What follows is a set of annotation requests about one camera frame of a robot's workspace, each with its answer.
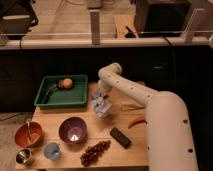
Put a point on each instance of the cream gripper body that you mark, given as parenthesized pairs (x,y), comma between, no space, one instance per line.
(102,93)

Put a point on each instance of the blue sponge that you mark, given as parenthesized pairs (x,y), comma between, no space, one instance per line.
(95,95)

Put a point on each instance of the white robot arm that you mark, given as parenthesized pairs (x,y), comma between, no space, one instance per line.
(169,135)

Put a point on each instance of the light blue cup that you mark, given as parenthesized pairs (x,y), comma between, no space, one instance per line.
(52,151)

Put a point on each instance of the metal cup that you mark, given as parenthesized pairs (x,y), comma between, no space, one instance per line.
(24,156)

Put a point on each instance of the crumpled white blue packet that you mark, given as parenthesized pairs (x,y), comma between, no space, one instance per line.
(101,107)

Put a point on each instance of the green plastic tray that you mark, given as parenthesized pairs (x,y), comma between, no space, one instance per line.
(65,98)

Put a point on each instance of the pale green bean pod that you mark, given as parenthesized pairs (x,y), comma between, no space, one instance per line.
(131,106)

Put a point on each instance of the orange fruit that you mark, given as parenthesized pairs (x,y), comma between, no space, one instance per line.
(67,83)

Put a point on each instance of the black remote control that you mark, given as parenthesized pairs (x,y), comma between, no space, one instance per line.
(122,139)

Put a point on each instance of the purple bowl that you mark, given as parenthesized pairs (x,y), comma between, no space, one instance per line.
(73,130)

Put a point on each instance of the bunch of dark grapes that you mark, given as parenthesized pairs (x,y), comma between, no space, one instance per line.
(92,153)

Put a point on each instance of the metal spoon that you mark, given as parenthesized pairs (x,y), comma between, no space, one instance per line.
(28,129)

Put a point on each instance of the orange bowl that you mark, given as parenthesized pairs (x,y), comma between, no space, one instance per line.
(21,136)

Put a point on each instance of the black handled brush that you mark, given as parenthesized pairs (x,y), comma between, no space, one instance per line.
(53,87)

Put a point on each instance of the grey metal post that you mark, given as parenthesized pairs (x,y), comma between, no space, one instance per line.
(95,26)

